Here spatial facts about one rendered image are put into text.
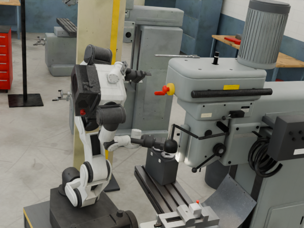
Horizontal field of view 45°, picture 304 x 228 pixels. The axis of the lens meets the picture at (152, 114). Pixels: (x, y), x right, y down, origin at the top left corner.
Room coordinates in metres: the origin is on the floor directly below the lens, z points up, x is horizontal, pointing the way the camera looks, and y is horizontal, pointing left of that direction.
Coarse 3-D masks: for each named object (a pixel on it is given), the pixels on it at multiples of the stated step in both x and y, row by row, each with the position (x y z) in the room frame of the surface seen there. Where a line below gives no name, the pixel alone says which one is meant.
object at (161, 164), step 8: (152, 152) 2.22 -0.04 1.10; (160, 152) 2.22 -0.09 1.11; (152, 160) 2.21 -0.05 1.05; (160, 160) 2.14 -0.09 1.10; (168, 160) 2.13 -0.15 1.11; (152, 168) 2.20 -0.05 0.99; (160, 168) 2.13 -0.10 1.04; (168, 168) 2.12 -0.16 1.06; (176, 168) 2.16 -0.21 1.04; (152, 176) 2.19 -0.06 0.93; (160, 176) 2.12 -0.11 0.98; (168, 176) 2.13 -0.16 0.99; (160, 184) 2.11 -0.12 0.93
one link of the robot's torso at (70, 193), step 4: (76, 180) 2.29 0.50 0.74; (68, 184) 2.25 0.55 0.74; (72, 184) 2.26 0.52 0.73; (76, 184) 2.28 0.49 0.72; (80, 184) 2.29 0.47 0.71; (68, 188) 2.22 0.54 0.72; (72, 188) 2.26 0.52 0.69; (68, 192) 2.20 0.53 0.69; (72, 192) 2.17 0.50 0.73; (68, 196) 2.20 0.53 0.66; (72, 196) 2.14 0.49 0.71; (72, 200) 2.14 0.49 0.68; (76, 200) 2.11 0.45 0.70; (76, 204) 2.11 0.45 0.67
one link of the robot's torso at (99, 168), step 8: (80, 120) 2.13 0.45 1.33; (80, 128) 2.10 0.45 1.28; (80, 136) 2.12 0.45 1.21; (88, 136) 2.08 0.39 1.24; (96, 136) 2.15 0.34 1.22; (88, 144) 2.05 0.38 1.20; (96, 144) 2.13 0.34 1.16; (88, 152) 2.07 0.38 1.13; (96, 152) 2.12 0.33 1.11; (104, 152) 2.09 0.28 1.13; (88, 160) 2.06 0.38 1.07; (96, 160) 2.05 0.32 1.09; (104, 160) 2.08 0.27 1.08; (88, 168) 2.02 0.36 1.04; (96, 168) 2.03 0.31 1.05; (104, 168) 2.05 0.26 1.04; (88, 176) 1.99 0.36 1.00; (96, 176) 2.01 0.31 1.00; (104, 176) 2.04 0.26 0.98
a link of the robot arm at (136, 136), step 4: (132, 132) 2.19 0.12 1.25; (136, 132) 2.18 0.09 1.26; (140, 132) 2.20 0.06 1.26; (132, 136) 2.18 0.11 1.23; (136, 136) 2.18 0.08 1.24; (140, 136) 2.19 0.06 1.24; (144, 136) 2.18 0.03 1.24; (132, 140) 2.14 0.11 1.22; (136, 140) 2.14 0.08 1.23; (140, 140) 2.14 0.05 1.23; (144, 140) 2.16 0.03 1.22; (132, 144) 2.17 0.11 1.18; (136, 144) 2.16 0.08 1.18; (140, 144) 2.14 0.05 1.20; (144, 144) 2.15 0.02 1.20
